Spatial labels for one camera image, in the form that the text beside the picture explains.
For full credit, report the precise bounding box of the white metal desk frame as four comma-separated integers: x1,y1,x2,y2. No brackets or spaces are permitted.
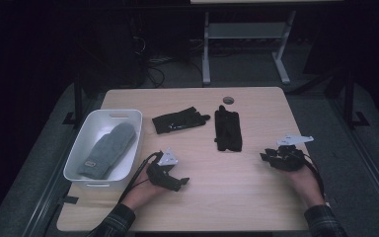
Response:
201,10,297,86

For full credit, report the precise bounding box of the black glove with spread fingers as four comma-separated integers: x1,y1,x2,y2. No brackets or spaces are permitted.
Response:
151,106,211,135

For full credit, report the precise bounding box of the black metal stand post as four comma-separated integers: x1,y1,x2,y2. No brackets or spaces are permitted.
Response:
62,70,85,126

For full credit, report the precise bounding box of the black strap on table edge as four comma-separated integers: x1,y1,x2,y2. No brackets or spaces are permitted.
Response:
61,195,80,205

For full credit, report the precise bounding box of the white plastic bin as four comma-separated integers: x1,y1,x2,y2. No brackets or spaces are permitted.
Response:
62,109,144,192

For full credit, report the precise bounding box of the person's right hand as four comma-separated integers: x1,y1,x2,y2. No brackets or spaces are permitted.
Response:
283,164,326,208

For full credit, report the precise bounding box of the tangle of floor cables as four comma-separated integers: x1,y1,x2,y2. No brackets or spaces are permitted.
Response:
130,33,205,89

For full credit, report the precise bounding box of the grey knitted mitten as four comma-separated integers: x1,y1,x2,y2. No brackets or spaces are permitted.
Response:
77,121,137,181

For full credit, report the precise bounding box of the person's left hand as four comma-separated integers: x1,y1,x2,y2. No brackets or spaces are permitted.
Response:
128,163,166,212

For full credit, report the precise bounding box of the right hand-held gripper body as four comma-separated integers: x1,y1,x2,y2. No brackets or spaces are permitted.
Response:
268,132,315,173

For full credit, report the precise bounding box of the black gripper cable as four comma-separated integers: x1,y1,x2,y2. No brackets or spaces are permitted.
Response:
117,150,164,204
300,153,326,199

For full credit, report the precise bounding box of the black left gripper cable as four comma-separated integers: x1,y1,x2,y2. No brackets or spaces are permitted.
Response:
117,150,164,204

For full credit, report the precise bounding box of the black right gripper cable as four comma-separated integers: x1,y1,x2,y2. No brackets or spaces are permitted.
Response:
300,153,326,199

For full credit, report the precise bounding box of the black folded glove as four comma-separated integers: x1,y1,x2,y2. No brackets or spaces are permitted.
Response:
213,105,244,153

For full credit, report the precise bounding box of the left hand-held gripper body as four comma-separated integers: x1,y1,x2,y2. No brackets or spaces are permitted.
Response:
145,147,181,191

